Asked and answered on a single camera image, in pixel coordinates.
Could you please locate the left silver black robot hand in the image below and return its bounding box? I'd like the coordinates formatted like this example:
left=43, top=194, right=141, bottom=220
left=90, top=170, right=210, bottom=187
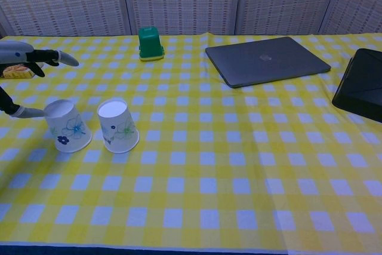
left=0, top=41, right=80, bottom=119

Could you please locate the yellow checkered tablecloth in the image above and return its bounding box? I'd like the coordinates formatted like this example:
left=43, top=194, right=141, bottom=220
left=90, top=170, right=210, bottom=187
left=0, top=32, right=382, bottom=253

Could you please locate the yellow curry roux box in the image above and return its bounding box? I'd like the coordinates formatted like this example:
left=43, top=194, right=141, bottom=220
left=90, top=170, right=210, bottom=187
left=0, top=64, right=35, bottom=80

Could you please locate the woven folding screen panel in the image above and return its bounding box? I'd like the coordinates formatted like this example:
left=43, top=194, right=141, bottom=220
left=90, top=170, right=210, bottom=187
left=318, top=0, right=382, bottom=35
left=121, top=0, right=243, bottom=36
left=235, top=0, right=343, bottom=36
left=0, top=0, right=133, bottom=38

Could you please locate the green plastic container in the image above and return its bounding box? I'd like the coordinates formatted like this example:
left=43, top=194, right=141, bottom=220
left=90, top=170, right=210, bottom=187
left=137, top=25, right=166, bottom=62

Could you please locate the grey closed laptop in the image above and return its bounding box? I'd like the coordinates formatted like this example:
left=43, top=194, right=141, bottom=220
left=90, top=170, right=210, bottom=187
left=205, top=36, right=332, bottom=89

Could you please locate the black laptop sleeve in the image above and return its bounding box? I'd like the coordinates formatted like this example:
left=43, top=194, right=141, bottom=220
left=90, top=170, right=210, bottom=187
left=331, top=48, right=382, bottom=124

